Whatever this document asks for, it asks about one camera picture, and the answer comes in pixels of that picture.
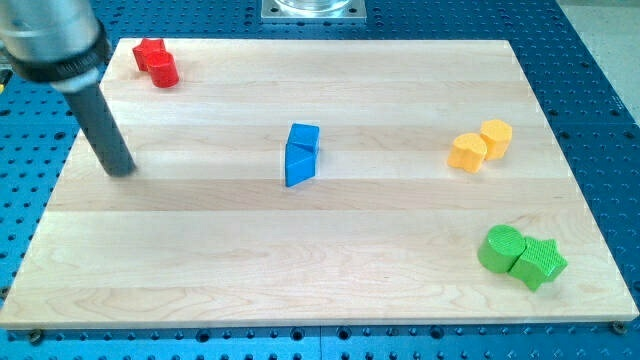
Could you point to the red star block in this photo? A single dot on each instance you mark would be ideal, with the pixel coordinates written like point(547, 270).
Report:
point(144, 49)

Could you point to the light wooden board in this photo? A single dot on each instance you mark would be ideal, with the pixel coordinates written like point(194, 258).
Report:
point(205, 233)

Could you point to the red cylinder block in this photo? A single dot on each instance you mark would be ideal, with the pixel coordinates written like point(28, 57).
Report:
point(162, 69)

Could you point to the right board corner screw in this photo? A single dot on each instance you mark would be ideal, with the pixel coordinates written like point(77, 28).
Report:
point(618, 328)

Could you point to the board corner screw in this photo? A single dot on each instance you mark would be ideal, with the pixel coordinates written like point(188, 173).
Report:
point(618, 328)
point(35, 336)

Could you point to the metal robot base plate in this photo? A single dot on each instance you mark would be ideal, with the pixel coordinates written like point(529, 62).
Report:
point(313, 11)

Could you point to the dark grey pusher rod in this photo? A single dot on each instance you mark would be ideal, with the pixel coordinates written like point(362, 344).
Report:
point(97, 123)

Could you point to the left board corner screw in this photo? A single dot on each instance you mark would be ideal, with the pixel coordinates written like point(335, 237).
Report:
point(35, 336)

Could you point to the green cylinder block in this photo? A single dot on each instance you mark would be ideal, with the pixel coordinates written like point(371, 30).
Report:
point(501, 248)

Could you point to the yellow heart block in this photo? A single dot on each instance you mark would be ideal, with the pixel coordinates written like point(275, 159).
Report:
point(468, 152)

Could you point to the blue triangular block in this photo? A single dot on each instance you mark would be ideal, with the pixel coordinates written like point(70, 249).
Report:
point(300, 164)

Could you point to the yellow hexagon block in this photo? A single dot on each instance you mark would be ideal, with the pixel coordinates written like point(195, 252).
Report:
point(497, 136)

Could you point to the blue cube block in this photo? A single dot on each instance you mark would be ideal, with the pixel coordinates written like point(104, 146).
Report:
point(304, 136)

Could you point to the green star block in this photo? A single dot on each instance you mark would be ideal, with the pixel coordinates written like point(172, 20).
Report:
point(541, 262)

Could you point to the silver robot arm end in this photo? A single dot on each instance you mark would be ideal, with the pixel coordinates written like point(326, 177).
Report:
point(60, 42)

